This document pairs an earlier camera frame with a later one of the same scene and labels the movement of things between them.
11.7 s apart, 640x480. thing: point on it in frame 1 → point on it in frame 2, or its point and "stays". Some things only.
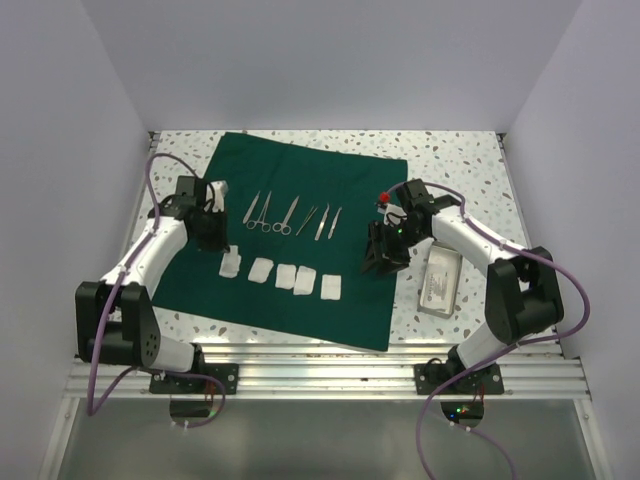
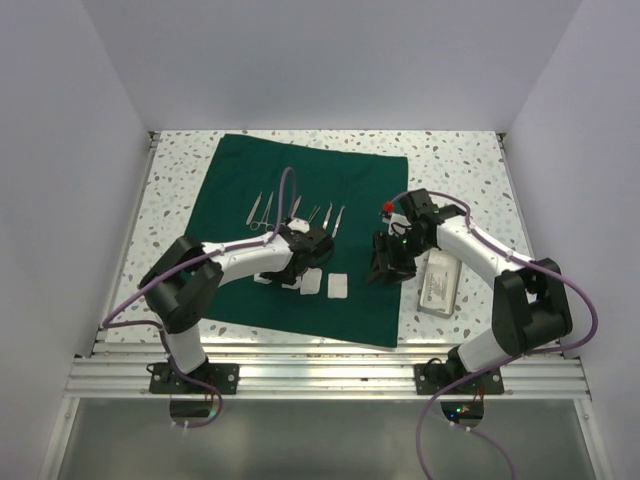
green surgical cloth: x=299 y=217 stays
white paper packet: x=440 y=279 stays
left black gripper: x=218 y=243 → x=280 y=277
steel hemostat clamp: x=265 y=227 stays
